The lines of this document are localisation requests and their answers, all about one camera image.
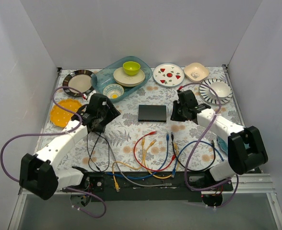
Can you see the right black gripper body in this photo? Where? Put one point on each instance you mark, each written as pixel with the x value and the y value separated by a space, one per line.
pixel 177 115

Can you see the white bowl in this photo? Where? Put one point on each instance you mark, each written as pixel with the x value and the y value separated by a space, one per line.
pixel 221 90

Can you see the blue striped plate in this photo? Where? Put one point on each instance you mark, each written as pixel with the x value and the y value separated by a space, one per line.
pixel 204 92

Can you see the yellow dotted plate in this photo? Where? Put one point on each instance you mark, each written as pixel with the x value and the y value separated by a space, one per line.
pixel 60 117

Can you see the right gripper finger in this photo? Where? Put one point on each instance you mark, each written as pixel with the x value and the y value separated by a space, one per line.
pixel 182 115
pixel 175 115

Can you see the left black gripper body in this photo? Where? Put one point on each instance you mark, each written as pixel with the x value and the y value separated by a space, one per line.
pixel 96 127

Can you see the teal scalloped plate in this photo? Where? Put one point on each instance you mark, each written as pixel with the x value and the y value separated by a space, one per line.
pixel 223 145

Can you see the blue patterned small bowl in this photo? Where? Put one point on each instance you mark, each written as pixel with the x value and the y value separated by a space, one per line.
pixel 113 91

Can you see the lime green bowl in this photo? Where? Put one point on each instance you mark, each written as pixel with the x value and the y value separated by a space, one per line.
pixel 131 68

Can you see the beige square panda bowl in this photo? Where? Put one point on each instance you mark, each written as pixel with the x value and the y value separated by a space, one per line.
pixel 196 72

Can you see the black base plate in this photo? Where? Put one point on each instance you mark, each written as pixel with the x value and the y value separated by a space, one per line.
pixel 143 189

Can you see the black network switch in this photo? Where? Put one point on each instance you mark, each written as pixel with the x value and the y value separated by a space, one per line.
pixel 152 113

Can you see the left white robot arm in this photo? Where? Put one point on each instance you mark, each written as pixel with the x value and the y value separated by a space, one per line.
pixel 38 172

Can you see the white plate red shapes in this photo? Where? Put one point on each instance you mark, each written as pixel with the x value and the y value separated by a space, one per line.
pixel 168 75

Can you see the floral table mat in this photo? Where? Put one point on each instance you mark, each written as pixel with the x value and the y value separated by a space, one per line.
pixel 119 148

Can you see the beige plate stack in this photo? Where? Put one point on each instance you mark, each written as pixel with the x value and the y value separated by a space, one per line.
pixel 126 80

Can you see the brown rimmed plate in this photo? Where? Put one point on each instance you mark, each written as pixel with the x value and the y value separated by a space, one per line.
pixel 79 80

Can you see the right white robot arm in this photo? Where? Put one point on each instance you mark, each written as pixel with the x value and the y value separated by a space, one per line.
pixel 246 150

